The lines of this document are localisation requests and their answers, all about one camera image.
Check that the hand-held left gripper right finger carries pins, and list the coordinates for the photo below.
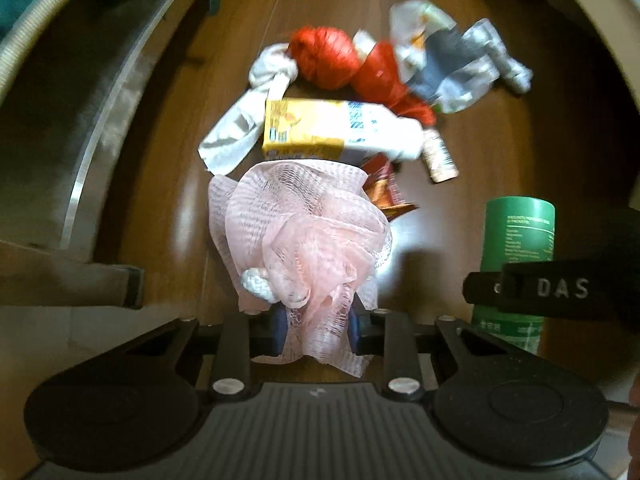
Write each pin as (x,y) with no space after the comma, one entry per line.
(354,332)

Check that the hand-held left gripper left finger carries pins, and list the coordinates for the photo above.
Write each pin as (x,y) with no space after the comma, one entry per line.
(278,331)

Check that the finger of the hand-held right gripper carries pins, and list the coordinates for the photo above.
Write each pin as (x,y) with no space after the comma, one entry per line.
(482,287)

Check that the green cylindrical can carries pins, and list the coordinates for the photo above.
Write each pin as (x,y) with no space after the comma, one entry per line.
(515,230)

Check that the pink mesh bath sponge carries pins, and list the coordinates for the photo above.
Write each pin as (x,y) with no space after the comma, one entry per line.
(300,230)

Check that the white sock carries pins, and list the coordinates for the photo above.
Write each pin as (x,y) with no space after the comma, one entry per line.
(235,130)

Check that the red mesh bag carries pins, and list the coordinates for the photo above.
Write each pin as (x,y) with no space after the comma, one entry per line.
(320,55)

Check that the small cork-coloured bottle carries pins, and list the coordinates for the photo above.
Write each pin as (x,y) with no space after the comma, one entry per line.
(440,160)

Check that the brown snack wrapper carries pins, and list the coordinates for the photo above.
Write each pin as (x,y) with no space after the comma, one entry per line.
(385,190)

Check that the yellow and white carton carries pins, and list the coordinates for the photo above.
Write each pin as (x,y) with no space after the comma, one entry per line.
(310,130)

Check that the grey plastic packaging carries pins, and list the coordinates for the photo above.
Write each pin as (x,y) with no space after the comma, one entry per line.
(435,72)

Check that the wooden furniture foot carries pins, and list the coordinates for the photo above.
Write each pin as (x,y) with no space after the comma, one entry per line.
(60,275)

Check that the silver foil wrapper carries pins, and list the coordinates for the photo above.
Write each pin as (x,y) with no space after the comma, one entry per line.
(505,60)

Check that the clear plastic wrapper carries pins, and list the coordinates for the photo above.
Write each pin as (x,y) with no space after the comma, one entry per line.
(417,25)

